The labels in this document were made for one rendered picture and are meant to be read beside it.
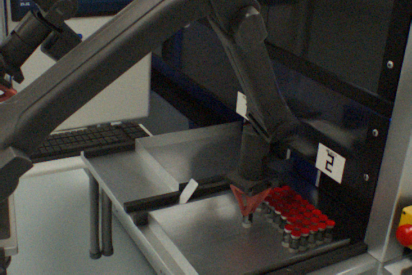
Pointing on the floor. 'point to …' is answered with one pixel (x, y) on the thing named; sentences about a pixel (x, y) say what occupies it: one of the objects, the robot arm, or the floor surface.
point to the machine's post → (393, 176)
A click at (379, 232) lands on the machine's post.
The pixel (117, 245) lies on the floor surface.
